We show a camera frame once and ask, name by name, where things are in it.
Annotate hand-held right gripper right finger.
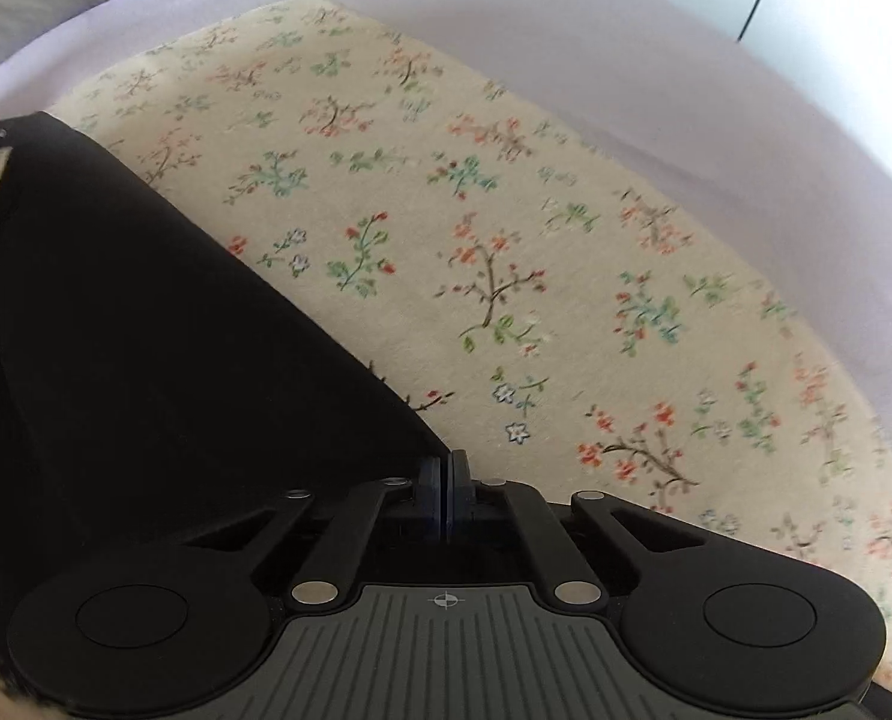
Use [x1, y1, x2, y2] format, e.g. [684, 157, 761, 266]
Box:
[448, 449, 717, 611]

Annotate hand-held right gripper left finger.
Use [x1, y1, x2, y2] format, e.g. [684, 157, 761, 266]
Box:
[180, 453, 447, 611]

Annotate black pants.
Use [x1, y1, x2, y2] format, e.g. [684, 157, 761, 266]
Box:
[0, 111, 448, 700]

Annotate cream floral blanket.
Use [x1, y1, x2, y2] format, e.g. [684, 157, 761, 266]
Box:
[41, 0, 892, 715]

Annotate lavender bed sheet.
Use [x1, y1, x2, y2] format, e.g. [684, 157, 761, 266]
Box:
[0, 0, 892, 428]

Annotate white and teal wardrobe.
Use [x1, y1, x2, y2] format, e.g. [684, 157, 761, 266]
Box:
[572, 0, 892, 95]

